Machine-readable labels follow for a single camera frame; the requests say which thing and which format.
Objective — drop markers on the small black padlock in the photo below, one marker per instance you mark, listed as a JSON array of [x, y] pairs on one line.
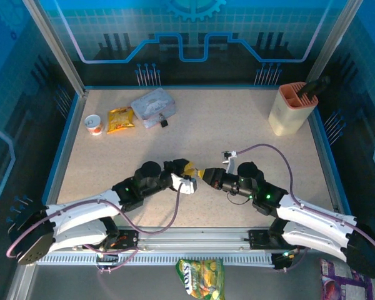
[[164, 123]]

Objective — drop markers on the grey plastic pouch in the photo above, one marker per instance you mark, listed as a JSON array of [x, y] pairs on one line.
[[150, 104]]

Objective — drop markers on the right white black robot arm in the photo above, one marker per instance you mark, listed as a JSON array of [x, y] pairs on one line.
[[315, 218]]

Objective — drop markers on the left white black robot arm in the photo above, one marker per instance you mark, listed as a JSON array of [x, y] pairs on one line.
[[81, 215]]

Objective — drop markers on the yellow snack bag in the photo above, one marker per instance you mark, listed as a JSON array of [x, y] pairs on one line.
[[120, 120]]

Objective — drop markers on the beige orange knife holder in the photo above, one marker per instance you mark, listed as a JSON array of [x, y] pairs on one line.
[[287, 118]]

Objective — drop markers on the white orange paper cup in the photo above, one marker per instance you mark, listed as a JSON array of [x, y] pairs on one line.
[[94, 126]]

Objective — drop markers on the green yellow candy bag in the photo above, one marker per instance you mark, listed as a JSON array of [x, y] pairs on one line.
[[200, 279]]

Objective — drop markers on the purple snack bag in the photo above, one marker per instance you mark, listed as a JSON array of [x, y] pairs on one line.
[[334, 281]]

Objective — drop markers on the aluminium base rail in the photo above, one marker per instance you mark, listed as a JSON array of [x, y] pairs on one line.
[[193, 239]]

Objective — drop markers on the right black mount plate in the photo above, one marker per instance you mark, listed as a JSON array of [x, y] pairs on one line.
[[259, 239]]

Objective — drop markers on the black mount plate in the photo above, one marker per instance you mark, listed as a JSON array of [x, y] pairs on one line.
[[128, 239], [259, 239]]

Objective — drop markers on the left black mount plate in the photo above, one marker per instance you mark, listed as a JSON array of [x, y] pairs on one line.
[[128, 239]]

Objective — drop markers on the left aluminium frame post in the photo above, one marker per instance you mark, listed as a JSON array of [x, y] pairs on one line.
[[54, 47]]

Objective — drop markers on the aluminium frame post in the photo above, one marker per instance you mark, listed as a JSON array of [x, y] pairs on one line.
[[54, 47], [334, 37]]

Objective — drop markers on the right aluminium frame post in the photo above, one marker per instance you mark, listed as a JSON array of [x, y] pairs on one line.
[[334, 37]]

